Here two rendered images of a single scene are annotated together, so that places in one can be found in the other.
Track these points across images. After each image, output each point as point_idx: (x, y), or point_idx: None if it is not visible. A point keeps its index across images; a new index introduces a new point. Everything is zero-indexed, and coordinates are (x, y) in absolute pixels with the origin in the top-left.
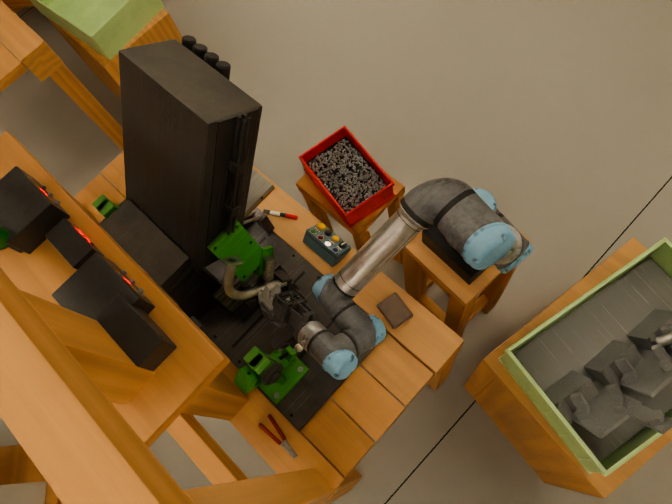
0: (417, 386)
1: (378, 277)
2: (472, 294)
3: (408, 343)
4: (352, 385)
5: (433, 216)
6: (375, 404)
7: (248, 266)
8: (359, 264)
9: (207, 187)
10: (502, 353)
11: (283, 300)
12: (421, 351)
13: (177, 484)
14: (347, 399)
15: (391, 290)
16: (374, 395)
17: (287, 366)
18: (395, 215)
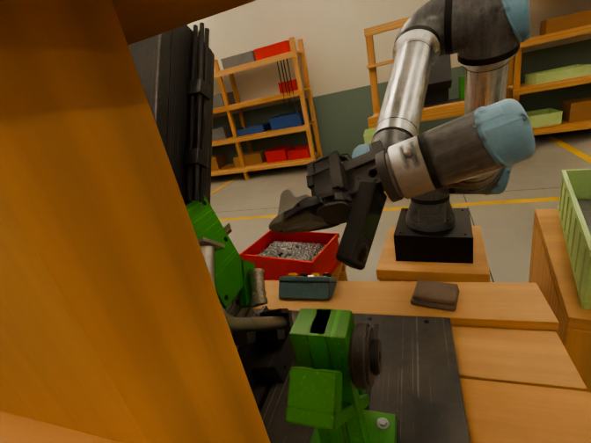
0: (561, 355)
1: (386, 285)
2: (485, 266)
3: (487, 315)
4: (481, 410)
5: (441, 13)
6: (547, 415)
7: (229, 280)
8: (397, 93)
9: (163, 98)
10: (575, 302)
11: (325, 159)
12: (511, 313)
13: None
14: (499, 437)
15: (411, 286)
16: (528, 403)
17: (365, 400)
18: (399, 49)
